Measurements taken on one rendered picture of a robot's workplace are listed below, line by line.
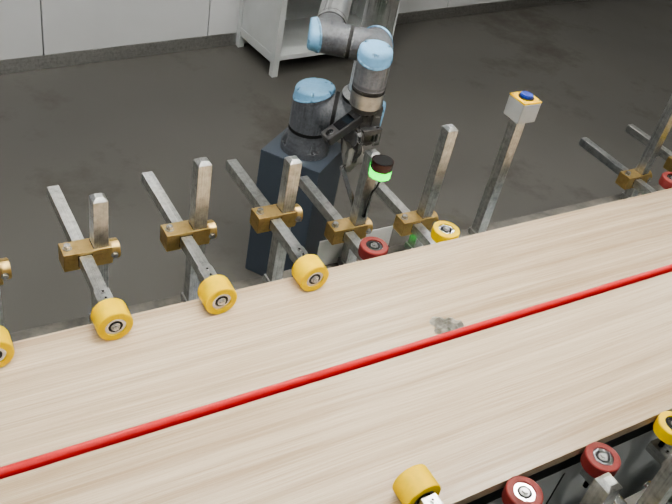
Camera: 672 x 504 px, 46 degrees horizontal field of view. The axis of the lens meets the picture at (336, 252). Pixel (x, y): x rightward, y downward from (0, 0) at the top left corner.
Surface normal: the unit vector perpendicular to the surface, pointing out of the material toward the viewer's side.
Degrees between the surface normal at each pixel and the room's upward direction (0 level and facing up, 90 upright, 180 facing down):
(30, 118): 0
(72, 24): 90
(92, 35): 90
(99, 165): 0
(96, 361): 0
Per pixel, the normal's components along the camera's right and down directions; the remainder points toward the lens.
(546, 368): 0.17, -0.77
